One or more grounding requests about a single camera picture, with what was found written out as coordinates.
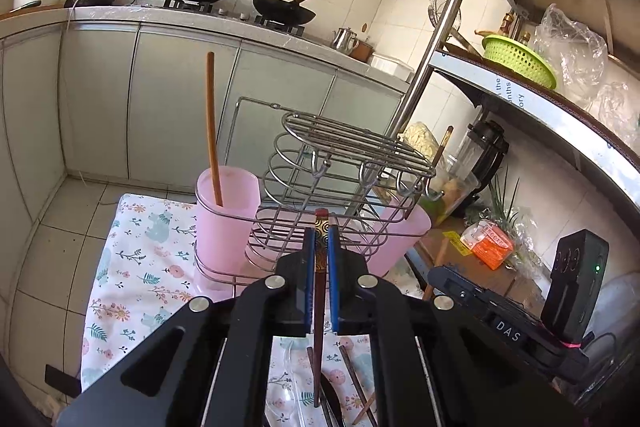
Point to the black frying pan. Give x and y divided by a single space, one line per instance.
291 13

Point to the green onions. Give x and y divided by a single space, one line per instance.
498 204

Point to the cardboard box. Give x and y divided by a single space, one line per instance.
504 281

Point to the metal shelf rack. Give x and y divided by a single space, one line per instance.
593 149

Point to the pink drip tray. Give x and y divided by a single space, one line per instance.
260 271

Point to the clear plastic bag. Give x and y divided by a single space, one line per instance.
587 76

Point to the black spoon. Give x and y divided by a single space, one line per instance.
329 403

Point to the green plastic basket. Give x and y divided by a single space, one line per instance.
519 58

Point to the metal wire utensil rack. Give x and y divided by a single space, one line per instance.
317 162

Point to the black blender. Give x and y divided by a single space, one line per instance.
481 153

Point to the floral bear tablecloth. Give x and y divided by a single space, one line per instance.
145 274

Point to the clear container of vegetables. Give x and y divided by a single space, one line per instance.
445 191

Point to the black tracking camera box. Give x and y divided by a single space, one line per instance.
576 279

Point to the dark brown chopstick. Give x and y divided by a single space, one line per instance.
321 231

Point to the pink cup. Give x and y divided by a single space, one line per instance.
223 231
394 233

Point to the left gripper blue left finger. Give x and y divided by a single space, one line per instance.
309 246

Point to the brown chopstick on cloth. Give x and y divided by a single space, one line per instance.
366 400

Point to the light brown wooden chopstick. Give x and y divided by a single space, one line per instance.
211 127

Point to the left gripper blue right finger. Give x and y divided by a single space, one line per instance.
334 249

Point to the pink cup left side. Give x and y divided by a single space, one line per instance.
223 231

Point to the orange packaged food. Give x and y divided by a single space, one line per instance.
488 243

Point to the pink cup right side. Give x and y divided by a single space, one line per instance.
394 233

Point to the steel kettle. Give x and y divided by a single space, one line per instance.
344 40

